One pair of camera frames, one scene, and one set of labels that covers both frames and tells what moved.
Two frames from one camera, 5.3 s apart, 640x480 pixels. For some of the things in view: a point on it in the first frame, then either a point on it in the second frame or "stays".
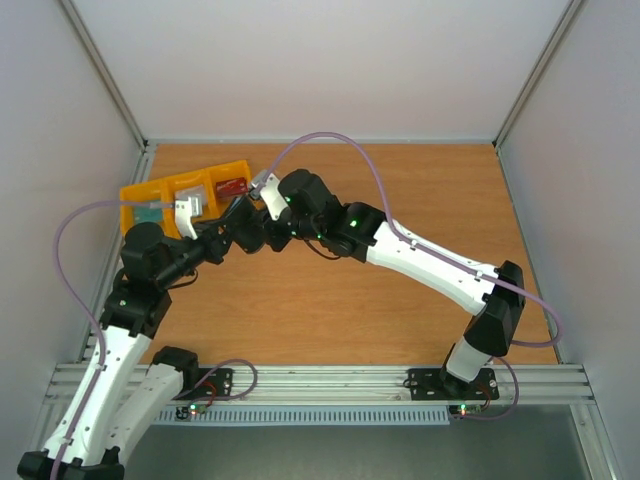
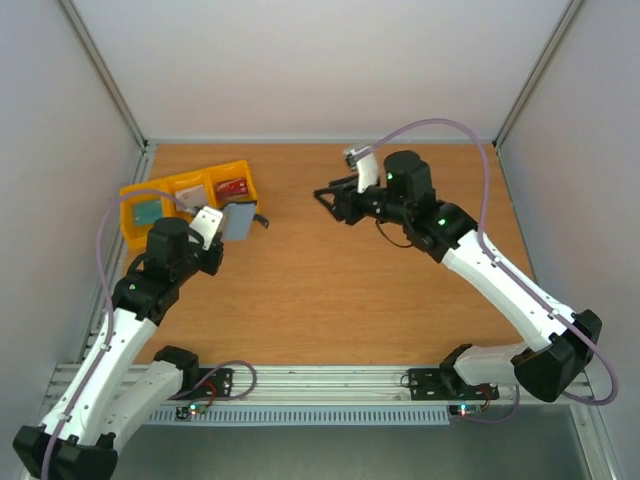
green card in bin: x=143 y=213 stays
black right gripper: x=276 y=232 to x=347 y=206
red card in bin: x=231 y=187 stays
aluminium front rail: x=517 y=385 stays
